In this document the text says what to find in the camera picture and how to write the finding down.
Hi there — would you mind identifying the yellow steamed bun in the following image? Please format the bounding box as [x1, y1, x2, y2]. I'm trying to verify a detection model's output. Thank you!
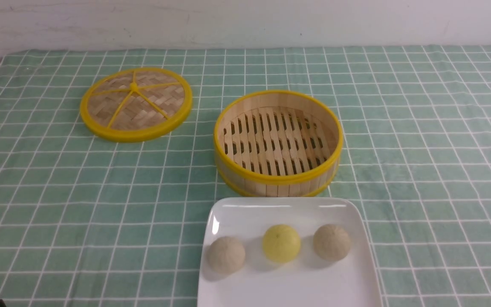
[262, 224, 301, 264]

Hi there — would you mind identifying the white steamed bun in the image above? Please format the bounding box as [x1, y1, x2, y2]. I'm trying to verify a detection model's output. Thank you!
[312, 224, 352, 262]
[207, 236, 246, 275]

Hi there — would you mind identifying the white square plate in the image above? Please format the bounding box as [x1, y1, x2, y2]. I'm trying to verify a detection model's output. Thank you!
[197, 197, 384, 307]

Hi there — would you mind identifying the yellow bamboo steamer basket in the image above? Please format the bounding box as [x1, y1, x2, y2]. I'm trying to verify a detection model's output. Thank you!
[213, 90, 344, 197]

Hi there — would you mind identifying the yellow bamboo steamer lid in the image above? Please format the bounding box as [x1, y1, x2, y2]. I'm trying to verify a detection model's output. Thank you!
[79, 67, 193, 142]

